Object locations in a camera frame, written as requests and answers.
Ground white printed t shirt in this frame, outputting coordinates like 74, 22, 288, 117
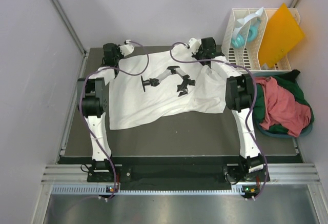
109, 51, 226, 130

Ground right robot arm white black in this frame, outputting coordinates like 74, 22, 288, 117
190, 37, 265, 185

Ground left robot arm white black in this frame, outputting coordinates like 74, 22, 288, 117
77, 43, 124, 183

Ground white plastic file organizer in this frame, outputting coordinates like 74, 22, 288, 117
221, 8, 291, 72

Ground teal white headphones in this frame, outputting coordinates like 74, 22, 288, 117
231, 7, 264, 48

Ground orange plastic folder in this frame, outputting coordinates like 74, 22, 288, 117
258, 3, 305, 68

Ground pink t shirt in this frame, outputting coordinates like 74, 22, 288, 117
252, 77, 312, 138

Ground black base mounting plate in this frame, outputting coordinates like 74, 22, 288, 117
87, 156, 270, 184

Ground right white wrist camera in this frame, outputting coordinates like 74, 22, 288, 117
187, 38, 201, 55

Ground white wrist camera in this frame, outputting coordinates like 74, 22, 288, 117
119, 40, 134, 57
187, 38, 201, 55

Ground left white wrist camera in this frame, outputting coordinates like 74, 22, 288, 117
119, 40, 134, 57

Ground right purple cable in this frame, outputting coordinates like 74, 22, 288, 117
169, 42, 269, 201

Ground purple cable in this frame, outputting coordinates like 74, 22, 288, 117
169, 42, 269, 201
78, 42, 151, 203

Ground aluminium corner post left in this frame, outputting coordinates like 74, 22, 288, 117
50, 0, 87, 55

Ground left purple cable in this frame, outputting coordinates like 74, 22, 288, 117
78, 42, 151, 203

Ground grey slotted cable duct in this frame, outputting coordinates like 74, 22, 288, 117
51, 184, 261, 196

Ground aluminium frame rail front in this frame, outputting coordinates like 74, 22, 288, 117
41, 164, 320, 185

